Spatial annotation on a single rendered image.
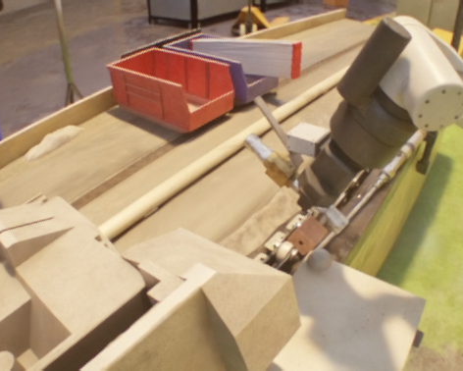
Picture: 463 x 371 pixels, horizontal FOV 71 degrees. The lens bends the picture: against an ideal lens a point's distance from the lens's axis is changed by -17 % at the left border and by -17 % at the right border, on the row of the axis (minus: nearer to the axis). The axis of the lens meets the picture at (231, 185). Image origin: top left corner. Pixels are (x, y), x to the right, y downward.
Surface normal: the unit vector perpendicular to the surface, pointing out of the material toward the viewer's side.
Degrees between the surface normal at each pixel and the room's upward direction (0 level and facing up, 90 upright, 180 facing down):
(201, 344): 80
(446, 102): 108
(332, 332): 0
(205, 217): 0
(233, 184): 0
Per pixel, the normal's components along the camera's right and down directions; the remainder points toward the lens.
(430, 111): 0.07, 0.82
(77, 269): -0.14, -0.84
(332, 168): -0.62, 0.48
